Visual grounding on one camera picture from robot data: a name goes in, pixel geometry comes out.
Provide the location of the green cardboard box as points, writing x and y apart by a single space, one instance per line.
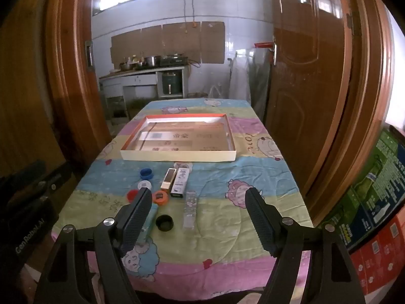
373 180

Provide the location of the black bottle cap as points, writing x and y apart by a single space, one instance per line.
164 222

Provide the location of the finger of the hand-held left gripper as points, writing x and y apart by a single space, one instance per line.
41 180

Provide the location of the blue bottle cap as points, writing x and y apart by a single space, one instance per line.
146 173

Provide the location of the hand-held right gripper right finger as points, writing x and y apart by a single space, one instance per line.
258 218

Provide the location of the white kitchen counter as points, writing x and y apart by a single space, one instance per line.
136 77

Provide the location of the shallow cardboard tray orange rim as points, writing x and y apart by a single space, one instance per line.
189 133

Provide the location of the black induction cooker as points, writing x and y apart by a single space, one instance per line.
173 60

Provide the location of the orange bottle cap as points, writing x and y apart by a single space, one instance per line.
159 198

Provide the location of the gold rectangular case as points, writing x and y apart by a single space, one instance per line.
168 180

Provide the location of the white printed small box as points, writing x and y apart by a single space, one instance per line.
180 182

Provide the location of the green air fryer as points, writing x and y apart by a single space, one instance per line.
171 84

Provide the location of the white plastic wrapped rack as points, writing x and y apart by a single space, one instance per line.
239 76

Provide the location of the cardboard sheets on wall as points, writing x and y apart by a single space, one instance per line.
171 41

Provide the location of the metal wok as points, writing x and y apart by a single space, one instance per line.
127 66

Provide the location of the cartoon sheep printed blanket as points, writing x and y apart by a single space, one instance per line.
215 177

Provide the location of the red bottle cap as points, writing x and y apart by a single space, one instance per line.
132 195

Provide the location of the steel pot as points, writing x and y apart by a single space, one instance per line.
152 60

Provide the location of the wooden door jamb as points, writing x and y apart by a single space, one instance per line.
69 85
364 101

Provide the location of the brown wooden door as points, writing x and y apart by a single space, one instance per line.
303 101

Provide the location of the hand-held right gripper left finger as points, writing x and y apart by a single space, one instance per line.
139 217

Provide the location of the metal strike plate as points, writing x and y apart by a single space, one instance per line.
89 53

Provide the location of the clear plastic wrapped panel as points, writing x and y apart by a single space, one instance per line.
259 79

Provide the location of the white bottle cap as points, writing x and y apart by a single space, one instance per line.
145 185

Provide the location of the red cardboard box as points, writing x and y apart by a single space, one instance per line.
379 259

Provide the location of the transparent plastic case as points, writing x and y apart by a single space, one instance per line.
190 210

